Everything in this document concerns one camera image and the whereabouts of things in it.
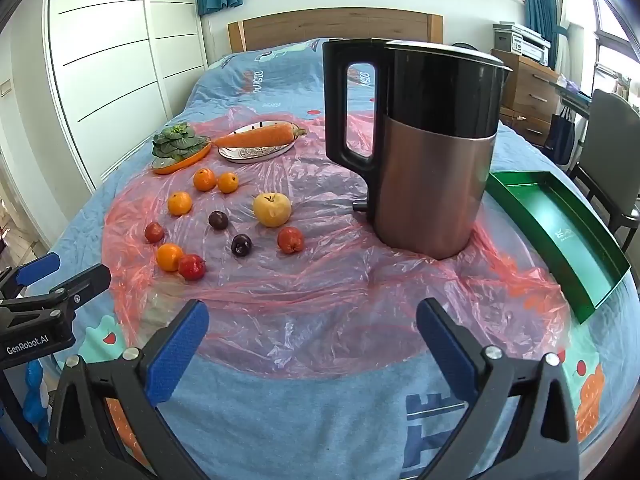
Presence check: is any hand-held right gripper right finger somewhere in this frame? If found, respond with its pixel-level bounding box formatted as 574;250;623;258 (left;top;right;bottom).
416;297;581;480

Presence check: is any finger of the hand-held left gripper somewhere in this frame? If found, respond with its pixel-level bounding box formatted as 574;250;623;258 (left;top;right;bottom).
47;262;112;313
0;252;62;306

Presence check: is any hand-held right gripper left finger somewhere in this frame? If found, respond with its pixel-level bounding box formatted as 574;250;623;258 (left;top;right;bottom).
45;299;211;480

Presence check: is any yellow apple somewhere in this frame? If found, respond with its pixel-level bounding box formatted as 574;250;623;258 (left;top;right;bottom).
252;192;292;228

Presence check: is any green tray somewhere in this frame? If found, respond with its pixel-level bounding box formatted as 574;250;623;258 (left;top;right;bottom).
485;170;631;325

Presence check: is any person's left hand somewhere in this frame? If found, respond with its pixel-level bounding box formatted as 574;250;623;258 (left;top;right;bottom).
21;359;52;443

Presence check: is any pink plastic sheet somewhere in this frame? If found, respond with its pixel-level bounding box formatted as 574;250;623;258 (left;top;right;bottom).
102;107;573;381

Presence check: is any orange plate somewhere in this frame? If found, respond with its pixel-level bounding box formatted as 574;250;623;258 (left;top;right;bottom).
151;136;212;176

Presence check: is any black and copper electric kettle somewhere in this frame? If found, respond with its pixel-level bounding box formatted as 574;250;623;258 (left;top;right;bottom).
321;37;513;261

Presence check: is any green leafy vegetable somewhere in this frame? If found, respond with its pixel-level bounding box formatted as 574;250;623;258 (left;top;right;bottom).
151;122;210;160

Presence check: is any patterned white plate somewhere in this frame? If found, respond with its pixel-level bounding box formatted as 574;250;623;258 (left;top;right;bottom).
216;119;297;164

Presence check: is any white wardrobe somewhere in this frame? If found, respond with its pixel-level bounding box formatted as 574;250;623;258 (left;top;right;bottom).
47;0;207;191

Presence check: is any carrot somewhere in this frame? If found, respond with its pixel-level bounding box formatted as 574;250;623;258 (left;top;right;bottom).
212;121;308;149

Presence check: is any dark blue bag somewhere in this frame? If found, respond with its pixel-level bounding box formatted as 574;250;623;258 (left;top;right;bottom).
546;105;578;166

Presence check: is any grey chair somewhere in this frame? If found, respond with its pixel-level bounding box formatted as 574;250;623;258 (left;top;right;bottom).
567;88;640;251

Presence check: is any wooden dresser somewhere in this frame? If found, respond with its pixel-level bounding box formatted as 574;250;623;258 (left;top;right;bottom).
490;49;561;148

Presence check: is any grey storage box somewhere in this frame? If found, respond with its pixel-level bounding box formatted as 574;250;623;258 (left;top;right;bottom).
492;22;523;53

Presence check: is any white printer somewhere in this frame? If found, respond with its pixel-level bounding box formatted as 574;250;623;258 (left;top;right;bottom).
515;25;551;63

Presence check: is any wooden headboard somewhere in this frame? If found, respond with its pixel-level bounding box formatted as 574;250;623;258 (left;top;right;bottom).
227;9;444;54

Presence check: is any window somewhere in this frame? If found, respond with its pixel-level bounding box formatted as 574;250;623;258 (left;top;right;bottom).
595;0;640;96

